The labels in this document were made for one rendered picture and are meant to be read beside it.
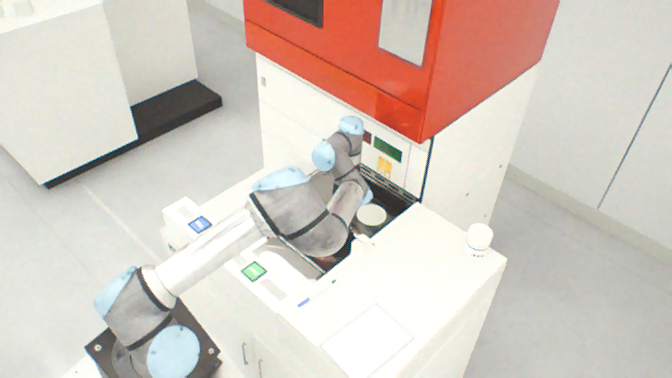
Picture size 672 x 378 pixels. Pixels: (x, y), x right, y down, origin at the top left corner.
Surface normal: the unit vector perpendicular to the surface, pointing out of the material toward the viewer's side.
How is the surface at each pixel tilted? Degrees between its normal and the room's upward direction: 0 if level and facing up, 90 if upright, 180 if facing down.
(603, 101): 90
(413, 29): 90
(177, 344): 52
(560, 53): 90
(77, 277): 0
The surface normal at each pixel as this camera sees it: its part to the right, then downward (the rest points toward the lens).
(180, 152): 0.04, -0.73
